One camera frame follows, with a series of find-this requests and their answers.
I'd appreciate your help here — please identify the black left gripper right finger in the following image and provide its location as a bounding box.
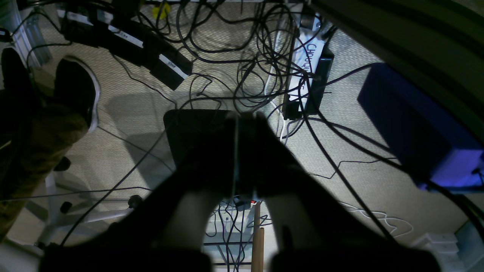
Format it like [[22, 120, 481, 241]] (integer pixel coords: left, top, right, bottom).
[[237, 113, 441, 272]]

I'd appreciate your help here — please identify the long black power strip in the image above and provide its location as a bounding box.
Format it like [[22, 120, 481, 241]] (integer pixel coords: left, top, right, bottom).
[[56, 3, 192, 90]]

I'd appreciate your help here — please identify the wooden stick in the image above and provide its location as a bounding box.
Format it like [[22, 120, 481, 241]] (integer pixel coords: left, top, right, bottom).
[[251, 202, 265, 272]]

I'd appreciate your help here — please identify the white power strip with writing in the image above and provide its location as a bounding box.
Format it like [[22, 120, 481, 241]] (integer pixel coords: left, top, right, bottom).
[[282, 26, 326, 129]]

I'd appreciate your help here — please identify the blue box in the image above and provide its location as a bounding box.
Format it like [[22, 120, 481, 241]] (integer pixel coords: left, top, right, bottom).
[[357, 63, 483, 193]]

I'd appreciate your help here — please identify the black shoe white sole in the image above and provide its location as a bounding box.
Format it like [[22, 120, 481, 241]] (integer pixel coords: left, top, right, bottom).
[[54, 55, 101, 134]]

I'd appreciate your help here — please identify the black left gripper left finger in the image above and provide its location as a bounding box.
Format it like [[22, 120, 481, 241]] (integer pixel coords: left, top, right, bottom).
[[40, 112, 237, 272]]

